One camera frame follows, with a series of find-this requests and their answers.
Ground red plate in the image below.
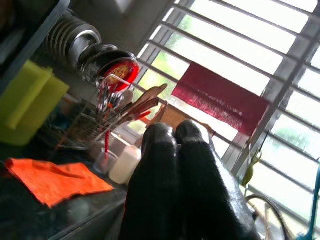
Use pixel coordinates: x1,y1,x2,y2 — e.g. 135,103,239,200
102,60,141,91

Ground flexible steel hose with valve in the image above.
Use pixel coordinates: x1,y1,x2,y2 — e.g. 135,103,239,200
244,194,295,240

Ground glass bowl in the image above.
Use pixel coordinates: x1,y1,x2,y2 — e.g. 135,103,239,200
76,43,138,85

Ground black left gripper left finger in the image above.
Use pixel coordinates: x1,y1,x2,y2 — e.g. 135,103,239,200
119,122,183,240

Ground light wooden spatula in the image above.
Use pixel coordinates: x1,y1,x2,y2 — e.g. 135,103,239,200
146,99,169,128

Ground lime green peeler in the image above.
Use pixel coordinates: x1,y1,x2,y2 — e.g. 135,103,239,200
240,149,264,187

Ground stacked steel plates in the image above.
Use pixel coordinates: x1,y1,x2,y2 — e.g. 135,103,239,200
41,13,103,76

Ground wire cutlery holder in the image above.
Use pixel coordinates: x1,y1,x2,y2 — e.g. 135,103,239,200
57,98,126,152

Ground orange cloth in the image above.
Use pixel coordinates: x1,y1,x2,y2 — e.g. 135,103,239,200
3,157,116,210

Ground lime green plastic box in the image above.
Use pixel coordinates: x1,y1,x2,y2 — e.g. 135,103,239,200
0,59,71,147

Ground clear plastic cup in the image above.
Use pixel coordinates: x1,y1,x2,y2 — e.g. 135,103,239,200
92,147,119,175

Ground dark wooden utensil handle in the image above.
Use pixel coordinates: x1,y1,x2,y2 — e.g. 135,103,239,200
119,97,161,123

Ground white plastic bottle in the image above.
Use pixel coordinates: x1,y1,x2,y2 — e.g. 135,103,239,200
108,144,144,185

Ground red straw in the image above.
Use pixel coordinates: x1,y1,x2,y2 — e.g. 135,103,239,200
104,129,112,161

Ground maroon cloth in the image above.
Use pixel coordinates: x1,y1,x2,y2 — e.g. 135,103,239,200
171,61,273,136

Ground brown wooden spatula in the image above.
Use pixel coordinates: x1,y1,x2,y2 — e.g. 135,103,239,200
132,83,169,108

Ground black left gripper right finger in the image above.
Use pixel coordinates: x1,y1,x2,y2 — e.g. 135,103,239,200
176,119,261,240

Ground white window grille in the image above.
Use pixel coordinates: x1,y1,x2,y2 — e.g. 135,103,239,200
126,0,320,240

